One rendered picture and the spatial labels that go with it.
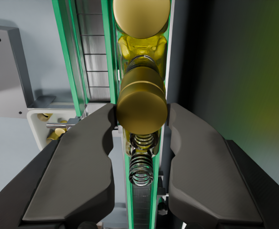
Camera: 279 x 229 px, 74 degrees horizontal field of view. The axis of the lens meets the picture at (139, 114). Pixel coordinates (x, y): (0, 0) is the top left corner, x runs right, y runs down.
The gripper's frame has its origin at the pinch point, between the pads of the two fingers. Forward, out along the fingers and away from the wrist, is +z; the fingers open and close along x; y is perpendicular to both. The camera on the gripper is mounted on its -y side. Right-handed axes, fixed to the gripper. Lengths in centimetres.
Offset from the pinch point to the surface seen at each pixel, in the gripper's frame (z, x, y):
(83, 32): 29.6, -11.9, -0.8
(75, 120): 22.4, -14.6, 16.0
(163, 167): 43, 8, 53
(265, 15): 9.9, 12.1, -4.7
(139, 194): 30, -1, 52
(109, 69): 21.1, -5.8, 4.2
